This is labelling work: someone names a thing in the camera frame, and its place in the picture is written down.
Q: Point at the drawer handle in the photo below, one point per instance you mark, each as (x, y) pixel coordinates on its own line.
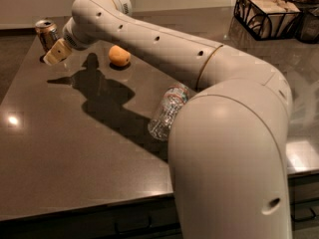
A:
(130, 226)
(304, 214)

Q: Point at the orange fruit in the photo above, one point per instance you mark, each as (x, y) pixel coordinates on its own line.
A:
(118, 56)

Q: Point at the orange soda can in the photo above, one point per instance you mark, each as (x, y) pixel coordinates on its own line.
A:
(47, 33)

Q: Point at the left drawer handle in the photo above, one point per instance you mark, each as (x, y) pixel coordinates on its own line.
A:
(130, 226)

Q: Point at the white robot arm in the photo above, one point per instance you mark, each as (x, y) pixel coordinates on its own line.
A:
(227, 145)

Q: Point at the napkins in basket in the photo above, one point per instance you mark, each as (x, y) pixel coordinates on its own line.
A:
(270, 18)

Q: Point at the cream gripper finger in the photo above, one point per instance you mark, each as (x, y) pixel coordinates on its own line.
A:
(59, 52)

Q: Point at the black wire basket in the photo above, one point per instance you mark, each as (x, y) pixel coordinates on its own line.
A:
(240, 10)

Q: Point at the clear plastic water bottle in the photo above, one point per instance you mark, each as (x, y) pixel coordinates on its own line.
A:
(175, 97)

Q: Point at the right upper drawer handle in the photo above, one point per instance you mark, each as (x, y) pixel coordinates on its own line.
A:
(304, 214)

